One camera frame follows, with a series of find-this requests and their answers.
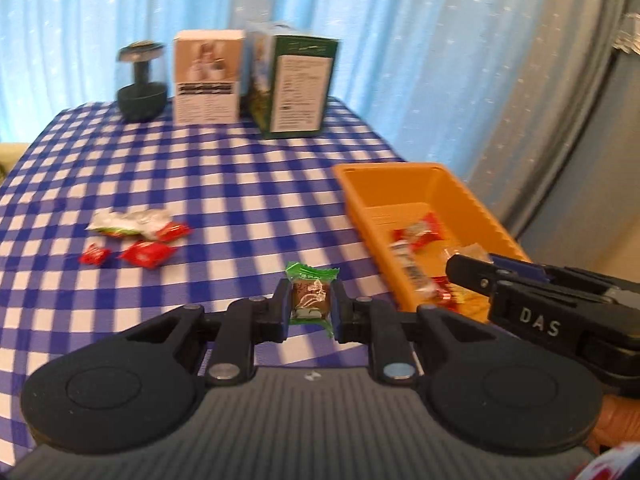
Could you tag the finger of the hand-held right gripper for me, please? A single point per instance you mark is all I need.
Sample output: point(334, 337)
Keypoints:
point(467, 272)
point(525, 269)

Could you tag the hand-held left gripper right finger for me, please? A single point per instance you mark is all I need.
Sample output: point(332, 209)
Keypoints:
point(339, 310)

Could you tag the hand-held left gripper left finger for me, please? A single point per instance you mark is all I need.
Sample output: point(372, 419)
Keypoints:
point(285, 310)

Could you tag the small green brown snack packet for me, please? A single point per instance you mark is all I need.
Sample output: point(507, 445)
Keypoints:
point(310, 300)

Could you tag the red square snack packet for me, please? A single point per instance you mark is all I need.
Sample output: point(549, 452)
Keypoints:
point(422, 234)

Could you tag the grey white snack packet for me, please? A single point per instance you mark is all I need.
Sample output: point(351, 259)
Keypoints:
point(406, 260)

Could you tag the orange plastic tray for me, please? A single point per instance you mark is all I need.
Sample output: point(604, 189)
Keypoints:
point(450, 195)

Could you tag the large red candy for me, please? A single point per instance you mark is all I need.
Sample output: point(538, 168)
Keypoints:
point(145, 253)

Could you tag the long white green snack packet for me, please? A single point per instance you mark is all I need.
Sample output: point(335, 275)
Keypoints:
point(125, 222)

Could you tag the small red candy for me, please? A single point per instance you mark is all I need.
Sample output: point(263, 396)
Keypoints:
point(95, 254)

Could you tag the person's right hand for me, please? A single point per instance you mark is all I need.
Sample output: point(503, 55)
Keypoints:
point(620, 420)

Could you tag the red white printed clothing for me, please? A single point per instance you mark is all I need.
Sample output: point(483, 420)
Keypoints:
point(610, 462)

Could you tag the grey curtain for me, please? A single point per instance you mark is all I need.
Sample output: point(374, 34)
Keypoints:
point(550, 135)

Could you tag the blue white checkered tablecloth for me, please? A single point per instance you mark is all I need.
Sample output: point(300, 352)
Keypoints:
point(225, 185)

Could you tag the grey lace trimmed cloth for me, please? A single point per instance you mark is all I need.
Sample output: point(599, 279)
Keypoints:
point(620, 160)

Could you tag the blue star sheer curtain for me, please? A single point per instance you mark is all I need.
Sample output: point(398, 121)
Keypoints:
point(425, 60)
point(100, 10)

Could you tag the green cardboard box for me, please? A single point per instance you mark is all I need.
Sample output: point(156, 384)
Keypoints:
point(300, 90)

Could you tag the white cardboard box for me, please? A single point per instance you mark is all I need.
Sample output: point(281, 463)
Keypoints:
point(207, 85)

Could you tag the dark glass humidifier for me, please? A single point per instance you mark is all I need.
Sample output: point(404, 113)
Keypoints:
point(141, 97)

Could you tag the light green sofa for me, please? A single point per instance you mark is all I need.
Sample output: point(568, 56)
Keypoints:
point(10, 160)

